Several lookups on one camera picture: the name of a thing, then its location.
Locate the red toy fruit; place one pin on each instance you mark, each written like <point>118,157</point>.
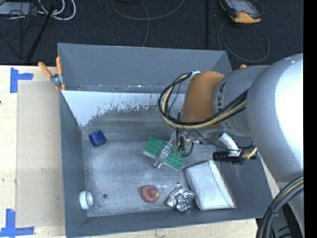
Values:
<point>149,193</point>

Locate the blue block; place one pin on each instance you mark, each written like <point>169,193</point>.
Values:
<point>97,138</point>

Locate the black cylinder on white bracket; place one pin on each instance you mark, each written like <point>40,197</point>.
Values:
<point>223,156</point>

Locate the white block with brown edge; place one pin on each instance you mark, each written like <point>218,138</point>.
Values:
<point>208,185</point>

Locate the crumpled silver foil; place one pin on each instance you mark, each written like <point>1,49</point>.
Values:
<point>180,197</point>

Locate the grey metal bin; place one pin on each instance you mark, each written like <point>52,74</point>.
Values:
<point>119,167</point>

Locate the pale flat board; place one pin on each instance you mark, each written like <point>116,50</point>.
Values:
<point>37,145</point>

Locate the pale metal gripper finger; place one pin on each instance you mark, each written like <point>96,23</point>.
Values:
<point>166,159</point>
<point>161,155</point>

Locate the green flat sponge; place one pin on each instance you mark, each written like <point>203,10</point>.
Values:
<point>153,146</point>

